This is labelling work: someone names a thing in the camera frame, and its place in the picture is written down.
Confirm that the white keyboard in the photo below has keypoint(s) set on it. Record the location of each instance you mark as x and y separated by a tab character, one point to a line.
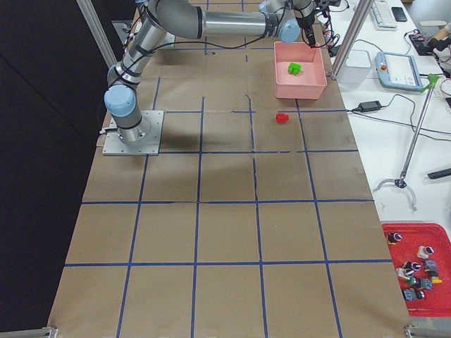
382	16

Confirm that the white cube box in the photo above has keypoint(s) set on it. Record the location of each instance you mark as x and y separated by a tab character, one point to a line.
355	70

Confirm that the aluminium frame post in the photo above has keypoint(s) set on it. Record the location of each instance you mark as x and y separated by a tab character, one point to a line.
356	23

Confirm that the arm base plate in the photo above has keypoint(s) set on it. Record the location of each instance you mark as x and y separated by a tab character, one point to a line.
145	139

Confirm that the green toy block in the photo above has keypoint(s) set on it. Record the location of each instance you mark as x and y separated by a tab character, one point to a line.
294	68

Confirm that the red tray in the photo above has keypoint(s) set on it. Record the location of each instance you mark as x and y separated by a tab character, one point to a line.
421	256

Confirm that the pink plastic box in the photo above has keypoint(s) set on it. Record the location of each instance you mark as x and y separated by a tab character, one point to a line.
310	83

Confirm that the green handled grabber tool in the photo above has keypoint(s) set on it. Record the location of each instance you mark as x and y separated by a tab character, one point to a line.
400	181

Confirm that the black power adapter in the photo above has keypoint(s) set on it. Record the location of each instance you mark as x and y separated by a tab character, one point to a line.
369	106

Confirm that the black smartphone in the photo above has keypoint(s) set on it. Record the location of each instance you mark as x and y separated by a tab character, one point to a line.
398	14

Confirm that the red toy block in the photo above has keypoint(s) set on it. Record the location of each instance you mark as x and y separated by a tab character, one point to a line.
282	118

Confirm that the teach pendant tablet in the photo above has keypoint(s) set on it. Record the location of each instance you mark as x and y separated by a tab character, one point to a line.
398	71

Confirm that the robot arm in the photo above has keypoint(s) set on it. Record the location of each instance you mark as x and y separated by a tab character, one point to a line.
282	19

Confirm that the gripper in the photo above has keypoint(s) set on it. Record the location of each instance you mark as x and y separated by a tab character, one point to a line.
305	22

